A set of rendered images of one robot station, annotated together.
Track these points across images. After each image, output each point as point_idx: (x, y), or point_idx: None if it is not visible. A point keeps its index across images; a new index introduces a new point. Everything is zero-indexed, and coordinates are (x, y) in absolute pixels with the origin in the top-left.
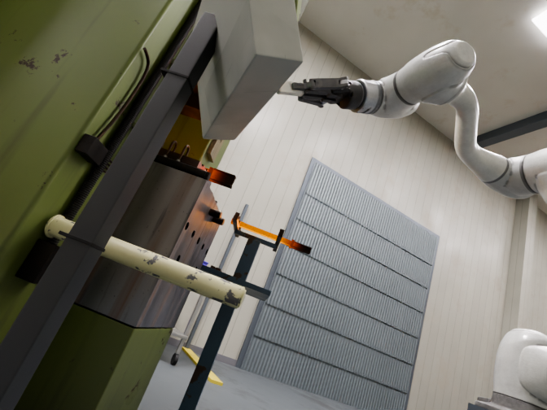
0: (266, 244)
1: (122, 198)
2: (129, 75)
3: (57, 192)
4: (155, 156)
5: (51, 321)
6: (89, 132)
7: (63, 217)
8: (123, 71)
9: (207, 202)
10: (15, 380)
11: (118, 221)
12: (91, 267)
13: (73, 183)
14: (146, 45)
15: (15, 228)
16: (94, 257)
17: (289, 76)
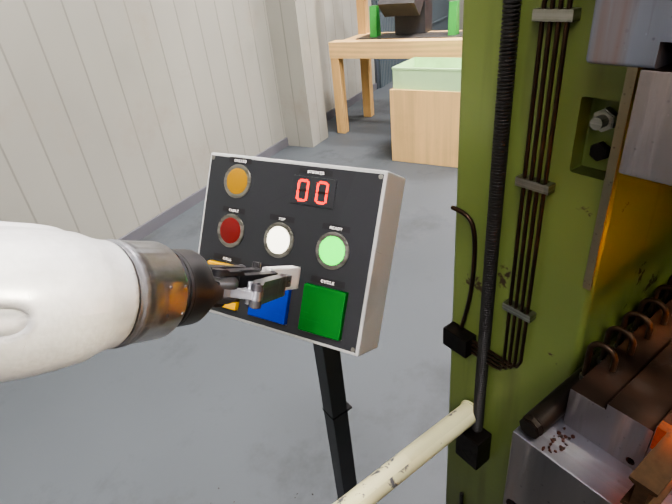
0: None
1: (321, 386)
2: (463, 244)
3: (462, 377)
4: (323, 361)
5: (330, 443)
6: (457, 319)
7: (472, 405)
8: (455, 245)
9: (574, 500)
10: (332, 461)
11: (329, 403)
12: (332, 426)
13: (473, 372)
14: (460, 197)
15: (449, 398)
16: (329, 419)
17: (209, 311)
